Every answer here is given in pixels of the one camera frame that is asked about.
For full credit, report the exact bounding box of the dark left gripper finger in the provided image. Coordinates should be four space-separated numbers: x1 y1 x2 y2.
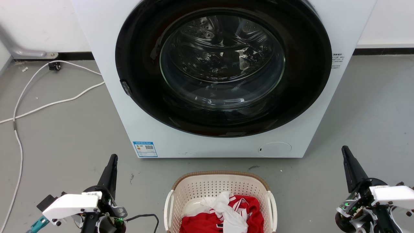
96 154 114 194
107 155 118 200

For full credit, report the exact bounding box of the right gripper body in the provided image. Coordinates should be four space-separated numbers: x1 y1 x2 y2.
335 178 396 233

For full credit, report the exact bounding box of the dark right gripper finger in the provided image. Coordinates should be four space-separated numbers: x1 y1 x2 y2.
342 146 360 194
345 146 370 187

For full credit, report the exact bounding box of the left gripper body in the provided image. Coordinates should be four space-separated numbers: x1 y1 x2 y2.
72 185 128 233

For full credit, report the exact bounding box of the beige plastic laundry basket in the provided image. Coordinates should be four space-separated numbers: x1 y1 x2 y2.
163 171 278 233

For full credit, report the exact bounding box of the blue energy label sticker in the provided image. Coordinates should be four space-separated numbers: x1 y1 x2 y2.
133 141 158 158

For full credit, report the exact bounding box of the round white filter cover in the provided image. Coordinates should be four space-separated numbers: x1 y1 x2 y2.
258 142 292 158

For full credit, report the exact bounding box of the grey door latch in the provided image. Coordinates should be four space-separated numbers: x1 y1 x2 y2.
121 80 133 97

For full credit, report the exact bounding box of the red sports jersey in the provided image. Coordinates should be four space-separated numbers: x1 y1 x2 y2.
180 195 264 233

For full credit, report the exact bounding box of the small black text label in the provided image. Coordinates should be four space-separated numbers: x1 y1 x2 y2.
331 53 345 69

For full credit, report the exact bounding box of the white garment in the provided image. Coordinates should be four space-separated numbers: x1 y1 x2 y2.
200 191 249 233

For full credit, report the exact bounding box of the round black glass washer door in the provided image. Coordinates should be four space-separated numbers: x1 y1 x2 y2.
115 0 333 138

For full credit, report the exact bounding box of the white front-load washing machine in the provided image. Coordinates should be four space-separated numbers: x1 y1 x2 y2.
71 0 378 159

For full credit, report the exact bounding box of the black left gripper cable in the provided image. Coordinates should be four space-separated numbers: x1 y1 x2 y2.
125 214 160 233

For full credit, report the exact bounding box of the teal cable connector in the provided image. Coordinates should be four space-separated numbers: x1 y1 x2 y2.
27 216 49 233

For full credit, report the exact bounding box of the thick white cable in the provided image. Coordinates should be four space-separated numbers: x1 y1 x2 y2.
0 81 106 125

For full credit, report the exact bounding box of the thin white cable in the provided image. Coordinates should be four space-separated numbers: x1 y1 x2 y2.
0 60 103 232

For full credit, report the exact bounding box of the grey wall pipe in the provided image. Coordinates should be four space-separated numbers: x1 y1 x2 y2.
0 24 59 60

